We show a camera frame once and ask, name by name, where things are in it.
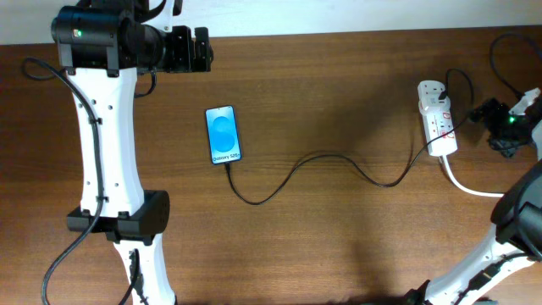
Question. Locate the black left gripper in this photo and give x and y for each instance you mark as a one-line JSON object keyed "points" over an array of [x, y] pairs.
{"points": [[183, 61]]}

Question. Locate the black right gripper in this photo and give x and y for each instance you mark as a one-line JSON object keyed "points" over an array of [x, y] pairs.
{"points": [[496, 108]]}

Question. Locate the blue Samsung smartphone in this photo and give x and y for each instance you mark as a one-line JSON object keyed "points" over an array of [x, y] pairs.
{"points": [[223, 138]]}

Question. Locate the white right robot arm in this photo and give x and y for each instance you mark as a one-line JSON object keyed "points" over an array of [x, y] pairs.
{"points": [[514, 238]]}

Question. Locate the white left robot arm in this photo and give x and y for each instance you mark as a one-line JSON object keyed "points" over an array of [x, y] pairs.
{"points": [[103, 47]]}

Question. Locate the white charger plug adapter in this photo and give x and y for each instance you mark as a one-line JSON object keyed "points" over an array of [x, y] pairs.
{"points": [[432, 102]]}

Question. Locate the white power strip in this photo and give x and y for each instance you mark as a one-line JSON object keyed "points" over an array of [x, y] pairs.
{"points": [[438, 125]]}

